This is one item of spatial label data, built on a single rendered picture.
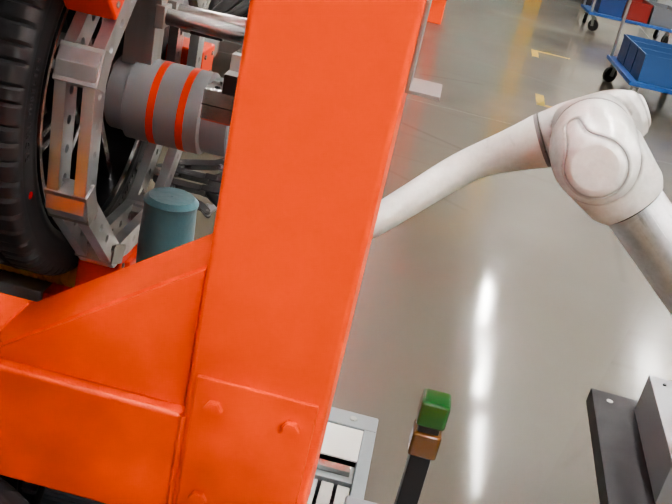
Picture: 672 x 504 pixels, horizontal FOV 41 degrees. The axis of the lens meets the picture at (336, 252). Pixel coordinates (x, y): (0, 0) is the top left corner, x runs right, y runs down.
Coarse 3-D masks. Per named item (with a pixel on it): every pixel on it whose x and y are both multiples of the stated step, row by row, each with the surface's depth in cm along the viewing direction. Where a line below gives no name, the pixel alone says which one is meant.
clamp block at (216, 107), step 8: (208, 88) 128; (216, 88) 128; (208, 96) 128; (216, 96) 128; (224, 96) 128; (232, 96) 127; (208, 104) 128; (216, 104) 128; (224, 104) 128; (232, 104) 128; (208, 112) 129; (216, 112) 129; (224, 112) 129; (208, 120) 130; (216, 120) 129; (224, 120) 129
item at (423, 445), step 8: (416, 424) 122; (416, 432) 121; (440, 432) 122; (416, 440) 121; (424, 440) 121; (432, 440) 120; (440, 440) 121; (408, 448) 122; (416, 448) 121; (424, 448) 121; (432, 448) 121; (416, 456) 122; (424, 456) 122; (432, 456) 121
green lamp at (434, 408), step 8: (424, 392) 121; (432, 392) 121; (440, 392) 121; (424, 400) 119; (432, 400) 119; (440, 400) 120; (448, 400) 120; (424, 408) 119; (432, 408) 119; (440, 408) 118; (448, 408) 118; (424, 416) 119; (432, 416) 119; (440, 416) 119; (448, 416) 119; (424, 424) 120; (432, 424) 120; (440, 424) 119
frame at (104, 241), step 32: (128, 0) 126; (192, 0) 161; (64, 64) 121; (96, 64) 121; (192, 64) 170; (64, 96) 123; (96, 96) 123; (64, 128) 126; (96, 128) 127; (64, 160) 129; (96, 160) 130; (64, 192) 129; (64, 224) 136; (96, 224) 137; (128, 224) 158; (96, 256) 148
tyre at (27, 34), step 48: (0, 0) 119; (48, 0) 120; (0, 48) 118; (48, 48) 124; (0, 96) 119; (0, 144) 121; (144, 144) 179; (0, 192) 125; (0, 240) 133; (48, 240) 141
